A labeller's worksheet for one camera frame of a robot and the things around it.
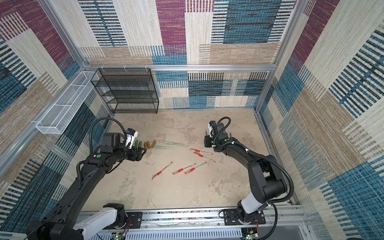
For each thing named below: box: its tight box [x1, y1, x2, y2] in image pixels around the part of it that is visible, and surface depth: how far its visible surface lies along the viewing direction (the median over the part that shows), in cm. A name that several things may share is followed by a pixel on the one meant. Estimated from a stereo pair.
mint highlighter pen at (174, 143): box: [164, 141, 185, 146], surface depth 103 cm
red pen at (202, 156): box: [193, 152, 216, 163], surface depth 96 cm
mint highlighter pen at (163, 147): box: [153, 146, 175, 149], surface depth 101 cm
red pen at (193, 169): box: [184, 161, 208, 175], surface depth 92 cm
